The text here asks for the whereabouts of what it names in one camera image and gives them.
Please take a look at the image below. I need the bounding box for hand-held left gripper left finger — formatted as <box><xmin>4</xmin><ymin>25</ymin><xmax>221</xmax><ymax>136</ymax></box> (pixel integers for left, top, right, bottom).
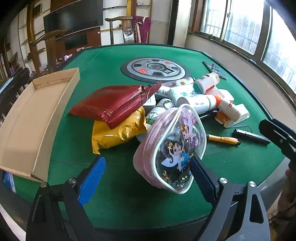
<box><xmin>25</xmin><ymin>156</ymin><xmax>107</xmax><ymax>241</ymax></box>

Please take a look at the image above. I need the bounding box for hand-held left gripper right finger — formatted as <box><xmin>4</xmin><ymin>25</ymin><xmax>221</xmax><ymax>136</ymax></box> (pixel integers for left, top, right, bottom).
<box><xmin>189</xmin><ymin>156</ymin><xmax>271</xmax><ymax>241</ymax></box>

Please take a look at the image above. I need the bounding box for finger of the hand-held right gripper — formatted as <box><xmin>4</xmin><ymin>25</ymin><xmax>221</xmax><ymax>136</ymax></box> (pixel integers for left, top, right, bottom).
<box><xmin>258</xmin><ymin>119</ymin><xmax>296</xmax><ymax>160</ymax></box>

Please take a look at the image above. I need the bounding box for black cylindrical tube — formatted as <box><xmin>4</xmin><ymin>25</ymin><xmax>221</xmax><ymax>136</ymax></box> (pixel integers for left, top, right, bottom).
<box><xmin>232</xmin><ymin>128</ymin><xmax>271</xmax><ymax>145</ymax></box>

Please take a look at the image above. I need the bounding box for pink cartoon zipper pouch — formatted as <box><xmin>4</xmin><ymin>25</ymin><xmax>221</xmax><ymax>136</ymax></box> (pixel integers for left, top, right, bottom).
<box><xmin>133</xmin><ymin>103</ymin><xmax>207</xmax><ymax>194</ymax></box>

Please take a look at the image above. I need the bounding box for yellow foil snack bag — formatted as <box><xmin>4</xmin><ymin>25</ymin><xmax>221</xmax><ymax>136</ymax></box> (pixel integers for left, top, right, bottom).
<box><xmin>91</xmin><ymin>107</ymin><xmax>148</xmax><ymax>155</ymax></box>

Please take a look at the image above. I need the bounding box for white bottle with orange cap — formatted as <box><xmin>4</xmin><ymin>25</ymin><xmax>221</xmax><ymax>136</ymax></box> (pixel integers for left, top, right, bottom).
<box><xmin>205</xmin><ymin>89</ymin><xmax>241</xmax><ymax>122</ymax></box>

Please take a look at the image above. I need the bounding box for long white bottle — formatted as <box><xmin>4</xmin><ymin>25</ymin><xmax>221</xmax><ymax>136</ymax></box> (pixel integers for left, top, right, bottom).
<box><xmin>177</xmin><ymin>95</ymin><xmax>216</xmax><ymax>111</ymax></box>

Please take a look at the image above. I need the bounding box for red foil snack bag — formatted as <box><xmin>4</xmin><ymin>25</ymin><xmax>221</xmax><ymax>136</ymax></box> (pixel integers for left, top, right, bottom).
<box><xmin>69</xmin><ymin>81</ymin><xmax>162</xmax><ymax>130</ymax></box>

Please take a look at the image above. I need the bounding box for shallow cardboard box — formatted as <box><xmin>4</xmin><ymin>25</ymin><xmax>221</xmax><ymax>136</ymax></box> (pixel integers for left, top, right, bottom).
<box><xmin>0</xmin><ymin>67</ymin><xmax>80</xmax><ymax>183</ymax></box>

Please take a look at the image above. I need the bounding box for white bottle with red label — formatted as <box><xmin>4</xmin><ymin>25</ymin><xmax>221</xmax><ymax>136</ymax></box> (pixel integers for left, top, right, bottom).
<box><xmin>193</xmin><ymin>72</ymin><xmax>220</xmax><ymax>94</ymax></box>

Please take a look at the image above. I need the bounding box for pale squeeze tube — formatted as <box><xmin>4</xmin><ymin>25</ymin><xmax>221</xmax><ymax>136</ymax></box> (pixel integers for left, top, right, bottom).
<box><xmin>171</xmin><ymin>77</ymin><xmax>195</xmax><ymax>88</ymax></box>

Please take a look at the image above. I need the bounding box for person's right forearm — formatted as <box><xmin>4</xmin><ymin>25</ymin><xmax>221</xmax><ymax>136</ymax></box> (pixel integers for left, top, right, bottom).
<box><xmin>276</xmin><ymin>168</ymin><xmax>296</xmax><ymax>232</ymax></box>

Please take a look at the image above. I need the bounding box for white and orange carton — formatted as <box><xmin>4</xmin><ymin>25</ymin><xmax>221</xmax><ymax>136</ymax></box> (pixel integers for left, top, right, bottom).
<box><xmin>215</xmin><ymin>104</ymin><xmax>250</xmax><ymax>128</ymax></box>

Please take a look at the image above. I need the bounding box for blue printed packet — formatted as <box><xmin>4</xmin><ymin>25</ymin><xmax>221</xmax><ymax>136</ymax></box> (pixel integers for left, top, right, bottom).
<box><xmin>3</xmin><ymin>172</ymin><xmax>16</xmax><ymax>193</ymax></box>

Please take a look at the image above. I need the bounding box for small white jar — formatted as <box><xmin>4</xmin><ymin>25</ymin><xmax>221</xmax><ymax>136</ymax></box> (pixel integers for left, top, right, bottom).
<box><xmin>155</xmin><ymin>98</ymin><xmax>177</xmax><ymax>112</ymax></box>

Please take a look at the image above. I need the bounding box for dark rectangular flat pad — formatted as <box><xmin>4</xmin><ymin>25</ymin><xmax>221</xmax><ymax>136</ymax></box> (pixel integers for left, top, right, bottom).
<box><xmin>202</xmin><ymin>61</ymin><xmax>228</xmax><ymax>80</ymax></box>

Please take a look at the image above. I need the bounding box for small white box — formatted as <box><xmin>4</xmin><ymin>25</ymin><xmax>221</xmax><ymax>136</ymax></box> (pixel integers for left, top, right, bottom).
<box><xmin>142</xmin><ymin>94</ymin><xmax>156</xmax><ymax>109</ymax></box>

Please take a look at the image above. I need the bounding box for barred window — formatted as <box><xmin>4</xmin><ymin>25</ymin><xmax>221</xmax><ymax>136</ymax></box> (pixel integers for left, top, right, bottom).
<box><xmin>200</xmin><ymin>0</ymin><xmax>296</xmax><ymax>91</ymax></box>

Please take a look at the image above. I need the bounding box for round grey table centre panel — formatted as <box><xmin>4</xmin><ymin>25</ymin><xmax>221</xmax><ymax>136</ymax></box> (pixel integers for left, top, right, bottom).
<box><xmin>120</xmin><ymin>57</ymin><xmax>185</xmax><ymax>81</ymax></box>

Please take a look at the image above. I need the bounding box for tall wooden chair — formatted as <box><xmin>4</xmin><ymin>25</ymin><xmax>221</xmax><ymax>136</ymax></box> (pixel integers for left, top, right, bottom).
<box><xmin>27</xmin><ymin>30</ymin><xmax>68</xmax><ymax>75</ymax></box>

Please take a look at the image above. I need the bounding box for standing air conditioner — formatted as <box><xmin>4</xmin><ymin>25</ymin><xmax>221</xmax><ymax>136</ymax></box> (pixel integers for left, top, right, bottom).
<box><xmin>168</xmin><ymin>0</ymin><xmax>186</xmax><ymax>45</ymax></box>

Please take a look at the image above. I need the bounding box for wooden chair with medallion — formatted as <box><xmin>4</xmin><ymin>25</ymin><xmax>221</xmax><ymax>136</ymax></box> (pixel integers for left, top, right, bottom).
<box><xmin>105</xmin><ymin>16</ymin><xmax>139</xmax><ymax>45</ymax></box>

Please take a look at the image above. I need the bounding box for purple fringed cloth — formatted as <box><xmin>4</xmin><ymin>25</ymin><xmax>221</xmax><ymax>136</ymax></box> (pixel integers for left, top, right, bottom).
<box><xmin>132</xmin><ymin>16</ymin><xmax>151</xmax><ymax>43</ymax></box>

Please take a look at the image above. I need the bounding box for black flat television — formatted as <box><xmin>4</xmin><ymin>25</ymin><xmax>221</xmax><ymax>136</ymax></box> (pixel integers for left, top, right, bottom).
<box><xmin>43</xmin><ymin>0</ymin><xmax>104</xmax><ymax>35</ymax></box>

